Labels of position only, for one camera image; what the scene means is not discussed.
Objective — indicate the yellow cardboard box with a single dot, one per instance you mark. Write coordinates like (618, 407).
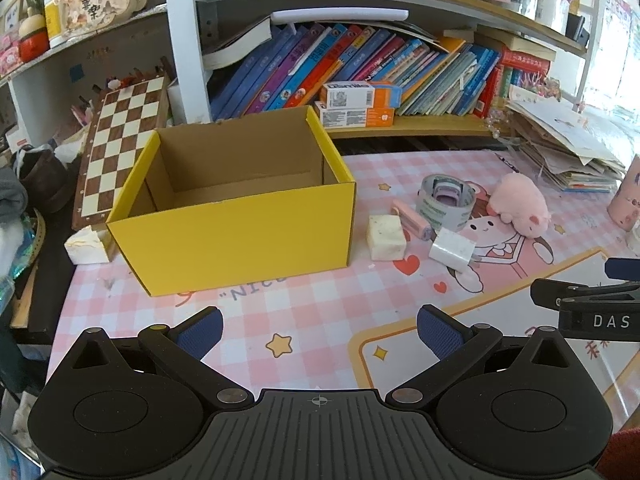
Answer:
(251, 199)

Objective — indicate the stack of papers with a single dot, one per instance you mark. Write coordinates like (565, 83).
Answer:
(559, 142)

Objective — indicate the white crumpled block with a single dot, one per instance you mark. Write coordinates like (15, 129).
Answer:
(90, 245)

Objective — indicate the wooden chessboard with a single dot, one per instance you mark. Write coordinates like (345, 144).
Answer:
(117, 135)

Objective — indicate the red white round doll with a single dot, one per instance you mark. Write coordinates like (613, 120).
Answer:
(33, 39)

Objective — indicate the small purple toy car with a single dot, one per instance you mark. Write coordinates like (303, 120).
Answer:
(447, 193)

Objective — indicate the pink plush pig toy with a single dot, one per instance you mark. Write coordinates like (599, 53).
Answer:
(518, 201)

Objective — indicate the black patterned pencil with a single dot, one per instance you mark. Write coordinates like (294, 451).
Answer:
(508, 163)

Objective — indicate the row of colourful books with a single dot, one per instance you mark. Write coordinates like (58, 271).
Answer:
(274, 66)

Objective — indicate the upper orange white box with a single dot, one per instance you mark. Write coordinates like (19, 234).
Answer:
(348, 95)

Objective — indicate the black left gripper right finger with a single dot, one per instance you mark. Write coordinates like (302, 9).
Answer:
(501, 406)

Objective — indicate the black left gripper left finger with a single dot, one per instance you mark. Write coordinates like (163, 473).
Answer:
(136, 406)

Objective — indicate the white charger plug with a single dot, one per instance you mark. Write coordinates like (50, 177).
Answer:
(454, 250)

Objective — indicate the brown leather shoe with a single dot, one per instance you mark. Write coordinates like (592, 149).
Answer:
(50, 184)

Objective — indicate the lower orange white box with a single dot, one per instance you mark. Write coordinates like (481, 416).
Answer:
(337, 118)

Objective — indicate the pink eraser case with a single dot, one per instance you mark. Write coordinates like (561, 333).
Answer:
(412, 221)

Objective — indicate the white soap block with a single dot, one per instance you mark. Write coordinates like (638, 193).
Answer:
(385, 238)

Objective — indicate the pink cup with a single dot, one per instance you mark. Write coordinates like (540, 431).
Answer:
(625, 205)

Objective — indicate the pink checkered desk mat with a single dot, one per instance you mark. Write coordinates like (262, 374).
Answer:
(354, 327)

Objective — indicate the clear packing tape roll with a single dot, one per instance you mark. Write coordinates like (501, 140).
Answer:
(451, 218)

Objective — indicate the orange white box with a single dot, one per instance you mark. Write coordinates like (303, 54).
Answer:
(348, 95)
(337, 118)

